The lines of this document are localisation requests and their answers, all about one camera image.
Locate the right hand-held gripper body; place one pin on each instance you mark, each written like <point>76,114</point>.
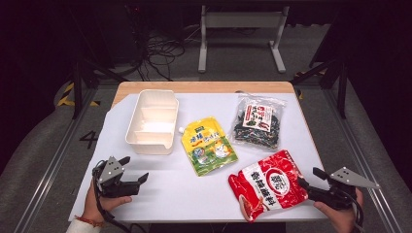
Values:
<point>343,191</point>

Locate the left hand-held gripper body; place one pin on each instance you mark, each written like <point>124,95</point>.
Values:
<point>111,173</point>

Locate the red white snack bag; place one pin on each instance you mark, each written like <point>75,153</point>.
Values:
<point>268,184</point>

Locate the cream plastic divided container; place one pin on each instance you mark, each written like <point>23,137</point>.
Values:
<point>152,123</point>

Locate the clear bag of dried seaweed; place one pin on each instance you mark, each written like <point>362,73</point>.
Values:
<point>259,124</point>

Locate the yellow green spout pouch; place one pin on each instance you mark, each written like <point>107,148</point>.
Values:
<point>207,145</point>

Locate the person's right hand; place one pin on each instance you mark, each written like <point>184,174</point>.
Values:
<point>340,220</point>

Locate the person's left hand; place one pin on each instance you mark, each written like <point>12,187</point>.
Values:
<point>95,207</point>

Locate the white table mat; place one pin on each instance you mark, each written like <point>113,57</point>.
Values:
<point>181,194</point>

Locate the yellow black hazard tape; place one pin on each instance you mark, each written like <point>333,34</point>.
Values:
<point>66,97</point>

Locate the black metal stand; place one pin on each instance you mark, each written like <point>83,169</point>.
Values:
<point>77,87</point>
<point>341,87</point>

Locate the black computer tower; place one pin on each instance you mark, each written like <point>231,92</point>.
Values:
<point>124,32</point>

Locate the grey metal stand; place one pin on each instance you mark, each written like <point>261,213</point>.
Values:
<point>243,20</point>

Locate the aluminium floor rail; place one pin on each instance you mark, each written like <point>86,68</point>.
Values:
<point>362,155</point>
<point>48,174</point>

